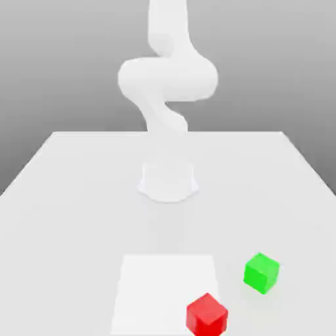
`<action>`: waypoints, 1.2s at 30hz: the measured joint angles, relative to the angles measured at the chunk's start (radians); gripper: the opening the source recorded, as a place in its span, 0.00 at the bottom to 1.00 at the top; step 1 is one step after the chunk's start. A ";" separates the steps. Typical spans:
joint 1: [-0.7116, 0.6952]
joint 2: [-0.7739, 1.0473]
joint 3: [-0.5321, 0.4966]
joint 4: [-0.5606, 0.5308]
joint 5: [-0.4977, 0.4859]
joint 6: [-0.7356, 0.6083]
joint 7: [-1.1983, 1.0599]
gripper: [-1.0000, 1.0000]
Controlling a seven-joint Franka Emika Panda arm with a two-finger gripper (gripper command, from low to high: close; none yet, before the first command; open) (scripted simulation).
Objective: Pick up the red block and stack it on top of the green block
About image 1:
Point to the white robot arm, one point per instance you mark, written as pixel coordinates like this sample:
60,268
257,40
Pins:
168,78

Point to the small green cube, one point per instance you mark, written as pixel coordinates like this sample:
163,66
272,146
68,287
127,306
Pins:
260,273

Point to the small red cube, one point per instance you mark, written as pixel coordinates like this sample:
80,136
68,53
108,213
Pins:
206,316

